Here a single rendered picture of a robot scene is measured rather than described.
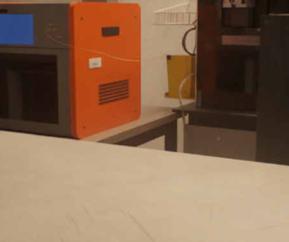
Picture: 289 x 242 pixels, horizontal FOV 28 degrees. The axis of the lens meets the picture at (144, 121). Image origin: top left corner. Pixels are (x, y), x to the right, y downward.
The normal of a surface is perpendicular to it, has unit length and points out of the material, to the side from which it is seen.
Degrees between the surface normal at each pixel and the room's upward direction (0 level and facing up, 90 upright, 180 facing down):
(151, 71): 90
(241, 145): 90
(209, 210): 0
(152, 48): 90
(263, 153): 90
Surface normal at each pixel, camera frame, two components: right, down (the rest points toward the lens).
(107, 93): 0.88, 0.09
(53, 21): -0.47, 0.16
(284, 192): 0.00, -0.98
